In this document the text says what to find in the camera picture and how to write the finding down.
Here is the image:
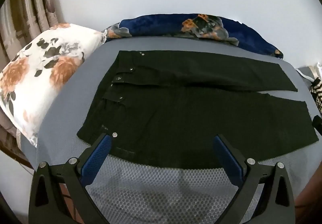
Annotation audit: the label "grey bed sheet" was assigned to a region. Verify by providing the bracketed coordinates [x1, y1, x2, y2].
[20, 35, 322, 224]

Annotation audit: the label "white strap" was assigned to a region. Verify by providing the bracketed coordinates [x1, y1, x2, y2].
[295, 68, 315, 81]

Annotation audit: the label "black pants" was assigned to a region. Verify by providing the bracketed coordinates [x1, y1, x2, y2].
[77, 50, 319, 169]

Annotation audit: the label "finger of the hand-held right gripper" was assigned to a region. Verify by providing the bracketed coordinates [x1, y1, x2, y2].
[313, 116, 322, 136]

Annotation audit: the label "white floral pillow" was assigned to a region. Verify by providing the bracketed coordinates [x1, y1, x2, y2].
[0, 23, 107, 148]

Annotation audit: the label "beige patterned curtain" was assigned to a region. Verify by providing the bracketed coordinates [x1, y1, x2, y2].
[0, 0, 66, 69]

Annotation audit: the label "wooden bed frame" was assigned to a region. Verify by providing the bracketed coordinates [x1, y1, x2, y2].
[0, 136, 33, 167]

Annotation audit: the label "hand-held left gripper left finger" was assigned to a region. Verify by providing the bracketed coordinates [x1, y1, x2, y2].
[28, 132, 119, 224]

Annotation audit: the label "black white striped cloth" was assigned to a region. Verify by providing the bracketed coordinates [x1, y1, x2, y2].
[311, 78, 322, 114]

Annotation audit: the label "blue floral blanket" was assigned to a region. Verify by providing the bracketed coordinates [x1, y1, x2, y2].
[102, 13, 284, 59]

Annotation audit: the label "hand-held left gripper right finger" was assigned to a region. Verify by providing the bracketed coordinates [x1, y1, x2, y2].
[213, 134, 295, 224]

